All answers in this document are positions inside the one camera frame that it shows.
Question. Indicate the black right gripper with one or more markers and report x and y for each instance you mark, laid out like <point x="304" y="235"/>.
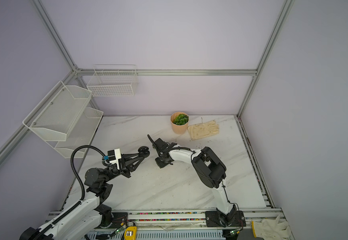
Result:
<point x="161" y="152"/>

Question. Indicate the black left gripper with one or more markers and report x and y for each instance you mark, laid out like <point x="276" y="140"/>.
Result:
<point x="124" y="165"/>

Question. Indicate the black round charging case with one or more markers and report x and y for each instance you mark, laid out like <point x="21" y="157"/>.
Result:
<point x="144" y="152"/>

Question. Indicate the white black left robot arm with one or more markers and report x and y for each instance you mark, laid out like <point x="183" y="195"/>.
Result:
<point x="89" y="211"/>

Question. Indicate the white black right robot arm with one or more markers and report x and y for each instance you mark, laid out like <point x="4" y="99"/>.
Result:
<point x="210" y="170"/>

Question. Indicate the orange pot with green plant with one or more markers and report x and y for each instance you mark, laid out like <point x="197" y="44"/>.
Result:
<point x="179" y="121"/>

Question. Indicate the white mesh lower shelf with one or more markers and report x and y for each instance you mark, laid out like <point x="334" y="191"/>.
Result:
<point x="82" y="133"/>

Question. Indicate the white mesh shelf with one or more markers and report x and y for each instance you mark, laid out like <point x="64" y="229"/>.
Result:
<point x="82" y="133"/>
<point x="54" y="118"/>

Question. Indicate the yellow tag box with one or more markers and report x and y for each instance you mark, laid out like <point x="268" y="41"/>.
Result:
<point x="130" y="233"/>

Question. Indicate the white mesh upper shelf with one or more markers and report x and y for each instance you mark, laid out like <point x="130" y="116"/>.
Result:
<point x="54" y="118"/>

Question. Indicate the white glove yellow cuff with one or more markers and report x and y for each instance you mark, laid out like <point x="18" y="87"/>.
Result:
<point x="271" y="229"/>

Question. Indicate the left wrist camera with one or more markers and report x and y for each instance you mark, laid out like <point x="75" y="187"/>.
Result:
<point x="113" y="159"/>

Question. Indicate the white wire basket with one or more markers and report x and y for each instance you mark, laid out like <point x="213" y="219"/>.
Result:
<point x="113" y="81"/>

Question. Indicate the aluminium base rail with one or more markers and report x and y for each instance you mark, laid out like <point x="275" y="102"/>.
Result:
<point x="180" y="219"/>

